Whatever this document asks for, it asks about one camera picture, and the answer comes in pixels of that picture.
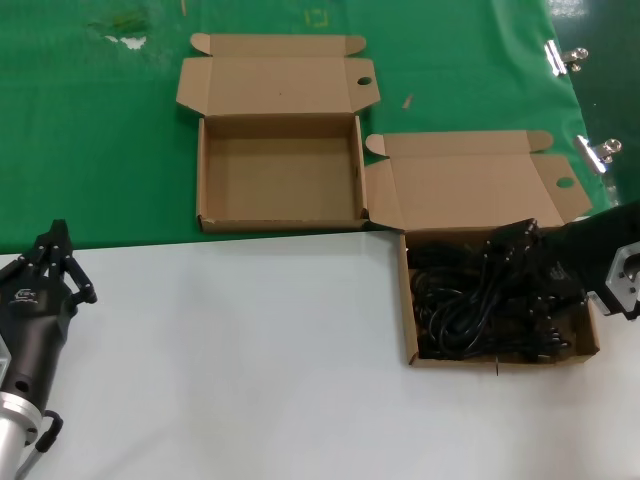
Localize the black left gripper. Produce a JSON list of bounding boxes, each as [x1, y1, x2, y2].
[[0, 218, 100, 407]]

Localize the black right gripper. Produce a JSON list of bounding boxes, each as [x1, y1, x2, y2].
[[484, 199, 640, 322]]

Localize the shallow cardboard box with lid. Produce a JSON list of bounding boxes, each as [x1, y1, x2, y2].
[[364, 130, 601, 370], [175, 32, 382, 235]]

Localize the silver binder clip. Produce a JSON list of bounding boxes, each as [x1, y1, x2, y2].
[[543, 40, 590, 77], [574, 134, 625, 175]]

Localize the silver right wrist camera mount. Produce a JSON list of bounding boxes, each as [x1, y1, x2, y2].
[[585, 241, 640, 322]]

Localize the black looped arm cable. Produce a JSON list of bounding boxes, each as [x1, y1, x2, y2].
[[28, 408, 65, 469]]

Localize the grey black rod cable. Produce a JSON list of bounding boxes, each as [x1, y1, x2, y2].
[[13, 447, 44, 480]]

